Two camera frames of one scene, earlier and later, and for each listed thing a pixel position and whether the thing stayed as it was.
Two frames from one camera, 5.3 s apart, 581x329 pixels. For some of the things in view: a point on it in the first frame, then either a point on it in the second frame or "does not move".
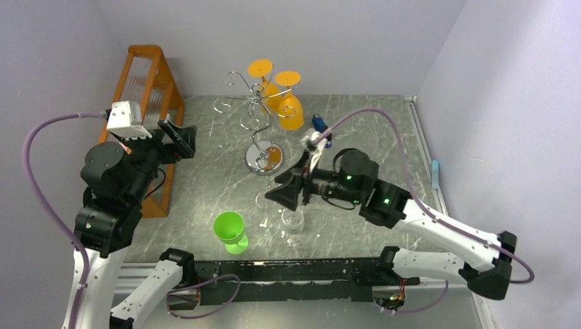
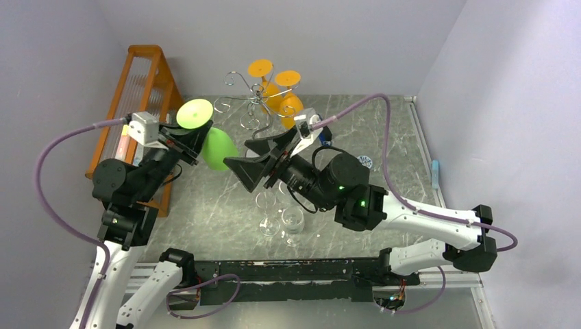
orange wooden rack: x=157 y=198 does not move
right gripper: x=303 y=184 -> x=279 y=160
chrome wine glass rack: x=267 y=157 does not move
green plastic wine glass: x=229 y=228 -> x=218 y=145
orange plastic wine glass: x=270 y=99 does not move
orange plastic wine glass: x=290 y=112 does not move
